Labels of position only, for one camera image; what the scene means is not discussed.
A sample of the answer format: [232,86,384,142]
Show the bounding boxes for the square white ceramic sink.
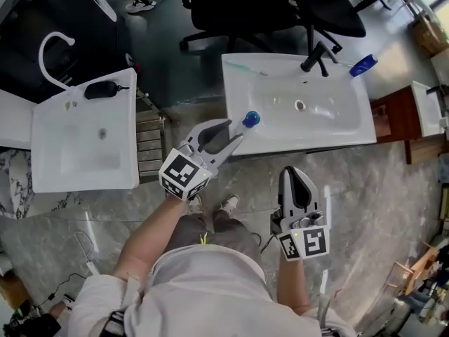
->
[31,67,140,194]

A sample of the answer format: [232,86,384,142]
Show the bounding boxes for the wooden frame stool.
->
[384,240,440,297]

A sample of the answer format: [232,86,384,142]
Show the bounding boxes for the person's right shoe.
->
[220,194,241,214]

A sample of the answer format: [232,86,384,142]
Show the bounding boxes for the metal slatted rack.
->
[135,88,166,185]

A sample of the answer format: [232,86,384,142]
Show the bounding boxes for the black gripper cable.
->
[258,232,281,256]

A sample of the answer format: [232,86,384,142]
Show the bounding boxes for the black sink faucet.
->
[300,41,340,78]

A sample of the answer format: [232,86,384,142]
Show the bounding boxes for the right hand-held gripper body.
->
[269,209,331,262]

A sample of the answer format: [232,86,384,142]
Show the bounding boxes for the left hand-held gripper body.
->
[158,137,220,201]

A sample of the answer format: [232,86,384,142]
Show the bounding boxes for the black zip pouch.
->
[83,80,131,101]

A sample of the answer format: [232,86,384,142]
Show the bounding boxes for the person's shoe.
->
[220,194,241,214]
[125,0,157,15]
[187,194,205,216]

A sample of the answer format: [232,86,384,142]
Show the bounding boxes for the black floor cable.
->
[34,271,88,309]

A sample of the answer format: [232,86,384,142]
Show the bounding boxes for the black office chair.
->
[179,0,300,54]
[283,0,368,55]

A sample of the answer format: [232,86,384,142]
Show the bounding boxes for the small white sink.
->
[410,80,447,138]

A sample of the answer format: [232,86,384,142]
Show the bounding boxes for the brown wooden cabinet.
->
[370,85,449,165]

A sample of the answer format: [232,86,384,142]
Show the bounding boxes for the person's grey trousers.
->
[163,209,264,272]

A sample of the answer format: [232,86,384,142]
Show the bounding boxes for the cardboard box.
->
[410,15,449,58]

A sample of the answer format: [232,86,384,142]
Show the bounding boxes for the person's right forearm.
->
[276,258,311,314]

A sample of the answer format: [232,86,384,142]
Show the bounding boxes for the white power adapter cable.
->
[72,231,102,277]

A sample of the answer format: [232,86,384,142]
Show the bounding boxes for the person's white shirt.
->
[67,243,356,337]

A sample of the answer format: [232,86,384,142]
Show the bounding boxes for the teal toothbrush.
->
[224,60,269,77]

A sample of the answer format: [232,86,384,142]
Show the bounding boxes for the black bag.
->
[0,299,63,337]

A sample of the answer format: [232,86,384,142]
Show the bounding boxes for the white gooseneck faucet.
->
[38,31,76,91]

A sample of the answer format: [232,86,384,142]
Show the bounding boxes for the marble slab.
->
[0,148,73,221]

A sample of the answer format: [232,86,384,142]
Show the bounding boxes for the wide white ceramic sink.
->
[221,52,378,157]

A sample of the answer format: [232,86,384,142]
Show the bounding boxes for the person's left shoe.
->
[187,194,205,216]

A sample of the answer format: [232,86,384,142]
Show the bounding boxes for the person's left forearm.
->
[113,191,198,282]

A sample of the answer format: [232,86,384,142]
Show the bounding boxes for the white panel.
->
[0,88,36,151]

